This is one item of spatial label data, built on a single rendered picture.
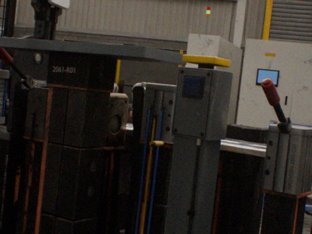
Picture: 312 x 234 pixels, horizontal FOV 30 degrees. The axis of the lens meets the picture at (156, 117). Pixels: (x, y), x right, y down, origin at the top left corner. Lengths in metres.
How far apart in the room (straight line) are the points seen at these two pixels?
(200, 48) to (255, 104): 1.24
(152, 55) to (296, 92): 8.31
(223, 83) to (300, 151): 0.19
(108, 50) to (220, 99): 0.20
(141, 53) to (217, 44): 8.38
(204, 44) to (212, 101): 8.44
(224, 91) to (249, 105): 8.31
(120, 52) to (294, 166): 0.35
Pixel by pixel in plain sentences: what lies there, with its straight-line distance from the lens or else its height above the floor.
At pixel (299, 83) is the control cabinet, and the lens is 9.23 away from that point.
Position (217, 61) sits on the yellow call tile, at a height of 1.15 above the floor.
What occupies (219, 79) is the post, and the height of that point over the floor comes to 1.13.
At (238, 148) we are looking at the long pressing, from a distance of 1.19.
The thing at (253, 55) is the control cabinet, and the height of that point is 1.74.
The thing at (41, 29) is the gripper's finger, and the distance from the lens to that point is 1.17.
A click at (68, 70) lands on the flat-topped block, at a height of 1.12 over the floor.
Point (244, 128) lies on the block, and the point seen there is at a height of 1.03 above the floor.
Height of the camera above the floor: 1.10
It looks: 3 degrees down
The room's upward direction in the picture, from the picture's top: 6 degrees clockwise
